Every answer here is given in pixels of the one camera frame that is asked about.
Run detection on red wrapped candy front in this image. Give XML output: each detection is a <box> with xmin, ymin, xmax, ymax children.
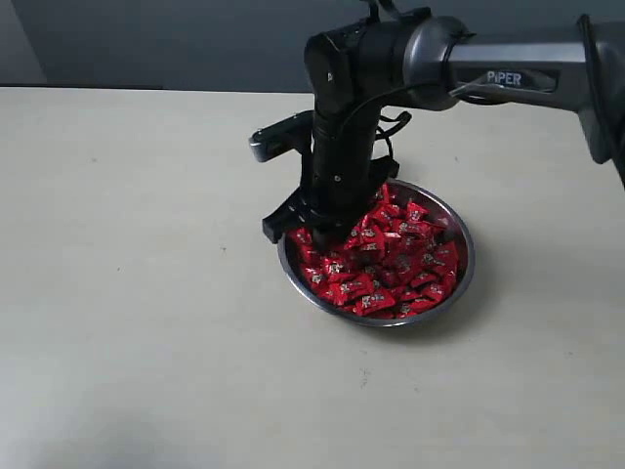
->
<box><xmin>353</xmin><ymin>287</ymin><xmax>396</xmax><ymax>317</ymax></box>

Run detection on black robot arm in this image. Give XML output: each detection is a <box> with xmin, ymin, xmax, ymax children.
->
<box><xmin>250</xmin><ymin>8</ymin><xmax>624</xmax><ymax>246</ymax></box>

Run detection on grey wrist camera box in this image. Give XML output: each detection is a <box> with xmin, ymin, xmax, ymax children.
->
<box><xmin>248</xmin><ymin>110</ymin><xmax>313</xmax><ymax>163</ymax></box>

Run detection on red wrapped candy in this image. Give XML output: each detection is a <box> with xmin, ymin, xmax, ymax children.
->
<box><xmin>353</xmin><ymin>287</ymin><xmax>396</xmax><ymax>317</ymax></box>
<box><xmin>430</xmin><ymin>240</ymin><xmax>459</xmax><ymax>275</ymax></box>

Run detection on red wrapped candy right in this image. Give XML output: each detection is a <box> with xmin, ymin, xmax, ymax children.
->
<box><xmin>430</xmin><ymin>240</ymin><xmax>459</xmax><ymax>275</ymax></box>

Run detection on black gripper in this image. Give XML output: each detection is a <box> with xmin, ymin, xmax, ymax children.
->
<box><xmin>262</xmin><ymin>109</ymin><xmax>399</xmax><ymax>255</ymax></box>

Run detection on steel bowl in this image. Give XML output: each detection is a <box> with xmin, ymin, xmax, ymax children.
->
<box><xmin>277</xmin><ymin>180</ymin><xmax>476</xmax><ymax>327</ymax></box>

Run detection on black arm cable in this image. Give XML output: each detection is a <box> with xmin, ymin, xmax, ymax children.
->
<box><xmin>373</xmin><ymin>110</ymin><xmax>412</xmax><ymax>162</ymax></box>

